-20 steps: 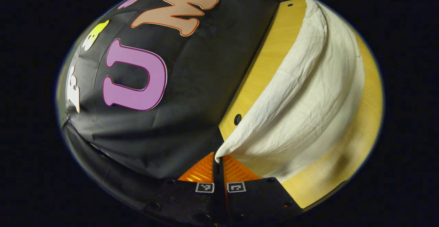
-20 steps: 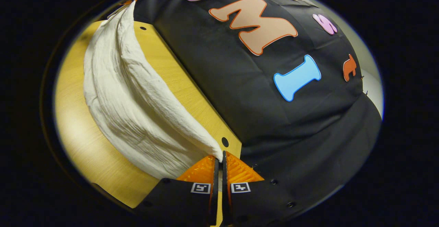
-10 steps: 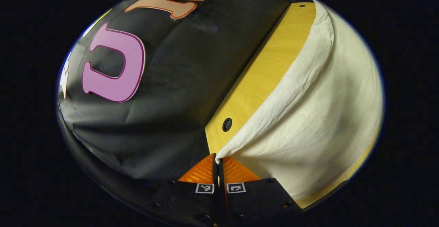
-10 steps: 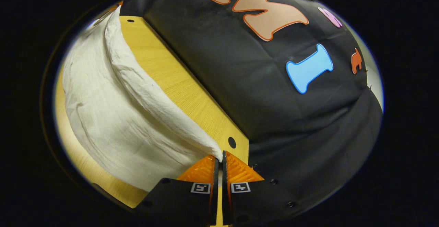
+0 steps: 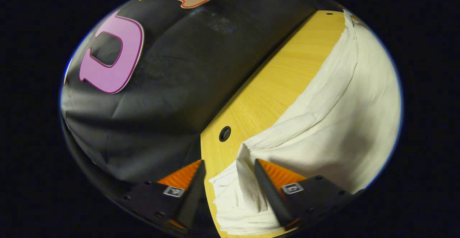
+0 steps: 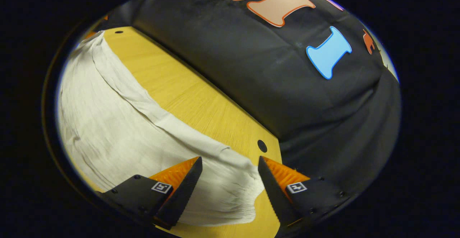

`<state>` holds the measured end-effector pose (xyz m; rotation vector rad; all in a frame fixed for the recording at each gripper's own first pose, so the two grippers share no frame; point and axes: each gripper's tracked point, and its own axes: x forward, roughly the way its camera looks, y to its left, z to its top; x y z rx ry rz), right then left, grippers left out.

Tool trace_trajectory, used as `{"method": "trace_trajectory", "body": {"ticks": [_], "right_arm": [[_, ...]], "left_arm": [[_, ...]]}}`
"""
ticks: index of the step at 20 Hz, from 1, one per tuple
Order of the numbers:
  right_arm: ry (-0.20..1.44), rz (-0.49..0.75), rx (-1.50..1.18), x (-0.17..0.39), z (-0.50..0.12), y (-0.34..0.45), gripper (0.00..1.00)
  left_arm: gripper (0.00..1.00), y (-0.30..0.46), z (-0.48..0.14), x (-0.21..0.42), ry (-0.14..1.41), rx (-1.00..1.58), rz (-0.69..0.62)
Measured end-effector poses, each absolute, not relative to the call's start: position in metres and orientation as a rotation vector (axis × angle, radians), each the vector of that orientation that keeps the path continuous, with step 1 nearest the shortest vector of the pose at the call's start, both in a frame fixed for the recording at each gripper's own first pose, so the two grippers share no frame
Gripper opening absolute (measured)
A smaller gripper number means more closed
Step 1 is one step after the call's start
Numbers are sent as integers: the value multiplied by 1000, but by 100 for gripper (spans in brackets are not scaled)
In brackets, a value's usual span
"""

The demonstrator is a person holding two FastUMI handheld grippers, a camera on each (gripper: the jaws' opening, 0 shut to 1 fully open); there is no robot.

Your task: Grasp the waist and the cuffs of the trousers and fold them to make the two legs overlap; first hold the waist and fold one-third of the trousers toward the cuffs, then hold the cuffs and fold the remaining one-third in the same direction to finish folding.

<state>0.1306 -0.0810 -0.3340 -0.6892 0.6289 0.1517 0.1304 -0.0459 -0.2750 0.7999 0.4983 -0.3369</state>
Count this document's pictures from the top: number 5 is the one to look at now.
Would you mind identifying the white jeans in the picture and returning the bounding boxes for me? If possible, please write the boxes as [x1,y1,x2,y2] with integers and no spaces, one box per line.
[208,10,402,235]

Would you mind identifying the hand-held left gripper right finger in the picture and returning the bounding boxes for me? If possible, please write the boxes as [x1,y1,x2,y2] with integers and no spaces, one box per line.
[254,158,363,231]

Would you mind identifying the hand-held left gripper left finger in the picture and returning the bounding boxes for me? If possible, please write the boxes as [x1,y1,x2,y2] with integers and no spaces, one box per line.
[120,160,206,235]

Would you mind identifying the black backdrop cloth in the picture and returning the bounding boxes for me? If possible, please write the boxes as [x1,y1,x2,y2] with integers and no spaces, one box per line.
[60,0,345,195]

